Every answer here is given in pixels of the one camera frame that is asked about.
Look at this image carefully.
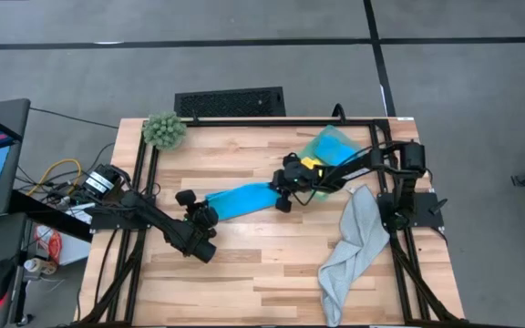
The translucent green plastic bin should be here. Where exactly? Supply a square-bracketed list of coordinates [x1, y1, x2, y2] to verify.
[296, 125, 368, 201]

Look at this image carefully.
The yellow microfiber towel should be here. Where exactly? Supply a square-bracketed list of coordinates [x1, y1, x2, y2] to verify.
[301, 156, 324, 179]

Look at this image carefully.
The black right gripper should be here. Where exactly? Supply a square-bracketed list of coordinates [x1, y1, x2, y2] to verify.
[270, 153, 323, 214]

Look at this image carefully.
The black aluminium table frame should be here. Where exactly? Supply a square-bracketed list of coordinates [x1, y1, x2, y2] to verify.
[75, 117, 468, 327]

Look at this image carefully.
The white storage box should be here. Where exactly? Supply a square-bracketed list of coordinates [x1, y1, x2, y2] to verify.
[55, 202, 93, 266]

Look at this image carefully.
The grey waffle-weave towel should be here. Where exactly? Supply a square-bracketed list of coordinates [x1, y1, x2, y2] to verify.
[317, 184, 391, 327]

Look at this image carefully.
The blue microfiber towel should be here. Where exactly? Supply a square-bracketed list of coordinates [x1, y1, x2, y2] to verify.
[204, 180, 283, 222]
[313, 134, 360, 168]

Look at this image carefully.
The yellow cable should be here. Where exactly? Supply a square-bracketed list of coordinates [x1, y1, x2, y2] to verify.
[27, 158, 83, 197]

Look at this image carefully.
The black floor vent grille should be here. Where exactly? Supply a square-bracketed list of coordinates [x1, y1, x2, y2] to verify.
[174, 86, 286, 118]

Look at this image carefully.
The beige tape roll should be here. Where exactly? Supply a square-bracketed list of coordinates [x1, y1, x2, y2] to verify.
[23, 257, 58, 277]

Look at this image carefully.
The red and white bag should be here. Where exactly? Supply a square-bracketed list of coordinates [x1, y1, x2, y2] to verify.
[34, 225, 63, 265]

